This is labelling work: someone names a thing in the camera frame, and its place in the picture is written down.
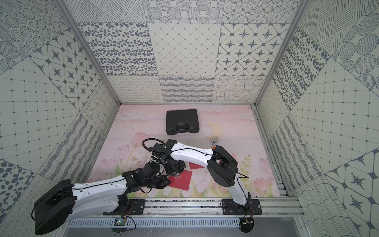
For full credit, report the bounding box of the black corrugated cable conduit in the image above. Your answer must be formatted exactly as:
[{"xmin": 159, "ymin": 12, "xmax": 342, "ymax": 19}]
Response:
[{"xmin": 141, "ymin": 137, "xmax": 166, "ymax": 153}]

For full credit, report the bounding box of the black plastic tool case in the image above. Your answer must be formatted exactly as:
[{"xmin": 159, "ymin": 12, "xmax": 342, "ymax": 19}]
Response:
[{"xmin": 166, "ymin": 109, "xmax": 200, "ymax": 135}]

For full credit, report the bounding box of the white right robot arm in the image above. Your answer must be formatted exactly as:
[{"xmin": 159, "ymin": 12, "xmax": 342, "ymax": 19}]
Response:
[{"xmin": 142, "ymin": 138, "xmax": 251, "ymax": 208}]

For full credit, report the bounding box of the silver adjustable wrench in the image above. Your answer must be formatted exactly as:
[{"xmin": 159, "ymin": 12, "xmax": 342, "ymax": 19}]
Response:
[{"xmin": 211, "ymin": 136, "xmax": 219, "ymax": 149}]

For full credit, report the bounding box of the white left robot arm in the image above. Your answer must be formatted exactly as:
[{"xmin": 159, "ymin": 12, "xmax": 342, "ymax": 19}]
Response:
[{"xmin": 31, "ymin": 162, "xmax": 170, "ymax": 236}]

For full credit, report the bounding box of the left green circuit board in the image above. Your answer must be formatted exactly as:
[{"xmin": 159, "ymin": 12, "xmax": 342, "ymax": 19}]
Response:
[{"xmin": 111, "ymin": 219, "xmax": 127, "ymax": 234}]

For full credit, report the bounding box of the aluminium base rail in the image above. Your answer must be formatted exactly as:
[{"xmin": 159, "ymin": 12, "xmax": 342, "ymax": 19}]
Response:
[{"xmin": 103, "ymin": 197, "xmax": 303, "ymax": 217}]

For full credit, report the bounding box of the red envelope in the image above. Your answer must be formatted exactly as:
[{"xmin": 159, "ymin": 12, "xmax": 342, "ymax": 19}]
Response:
[
  {"xmin": 189, "ymin": 163, "xmax": 203, "ymax": 170},
  {"xmin": 169, "ymin": 170, "xmax": 192, "ymax": 191}
]

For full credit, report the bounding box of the right round circuit board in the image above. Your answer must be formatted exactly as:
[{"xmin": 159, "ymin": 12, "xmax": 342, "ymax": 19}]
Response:
[{"xmin": 239, "ymin": 217, "xmax": 254, "ymax": 233}]

